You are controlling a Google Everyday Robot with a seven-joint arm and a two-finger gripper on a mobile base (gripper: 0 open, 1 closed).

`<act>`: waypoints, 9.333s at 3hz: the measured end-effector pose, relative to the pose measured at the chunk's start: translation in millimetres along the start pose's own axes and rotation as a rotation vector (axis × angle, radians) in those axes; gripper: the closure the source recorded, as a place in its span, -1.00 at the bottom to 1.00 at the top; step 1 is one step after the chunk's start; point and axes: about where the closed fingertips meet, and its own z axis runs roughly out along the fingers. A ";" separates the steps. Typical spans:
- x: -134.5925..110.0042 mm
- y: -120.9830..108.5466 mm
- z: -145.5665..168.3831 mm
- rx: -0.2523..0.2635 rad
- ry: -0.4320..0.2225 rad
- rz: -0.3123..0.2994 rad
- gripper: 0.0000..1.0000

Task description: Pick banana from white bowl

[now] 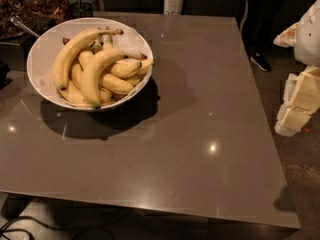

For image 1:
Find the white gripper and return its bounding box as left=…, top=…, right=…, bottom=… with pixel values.
left=275, top=66, right=320, bottom=137

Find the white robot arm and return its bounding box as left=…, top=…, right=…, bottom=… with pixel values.
left=273, top=0, right=320, bottom=137

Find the far right small banana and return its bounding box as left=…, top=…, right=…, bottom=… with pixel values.
left=137, top=59, right=155, bottom=76

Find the right yellow banana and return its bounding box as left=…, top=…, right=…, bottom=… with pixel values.
left=107, top=61, right=142, bottom=78

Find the middle lower yellow banana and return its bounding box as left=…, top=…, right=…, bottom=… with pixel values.
left=77, top=49, right=135, bottom=96

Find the bottom left yellow banana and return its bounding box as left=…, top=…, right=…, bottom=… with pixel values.
left=59, top=81, right=90, bottom=108

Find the long top yellow banana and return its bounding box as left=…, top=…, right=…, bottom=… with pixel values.
left=52, top=28, right=123, bottom=90

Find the white ceramic bowl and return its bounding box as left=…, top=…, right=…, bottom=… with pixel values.
left=27, top=18, right=154, bottom=111

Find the black shoe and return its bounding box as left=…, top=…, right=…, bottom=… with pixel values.
left=250, top=53, right=271, bottom=72

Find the glass jar of snacks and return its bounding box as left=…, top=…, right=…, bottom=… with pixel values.
left=28, top=0, right=70, bottom=24

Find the metal spoon handle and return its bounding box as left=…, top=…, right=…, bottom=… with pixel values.
left=10, top=16, right=39, bottom=38

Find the black floor cable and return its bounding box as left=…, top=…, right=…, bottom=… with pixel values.
left=0, top=213, right=111, bottom=240

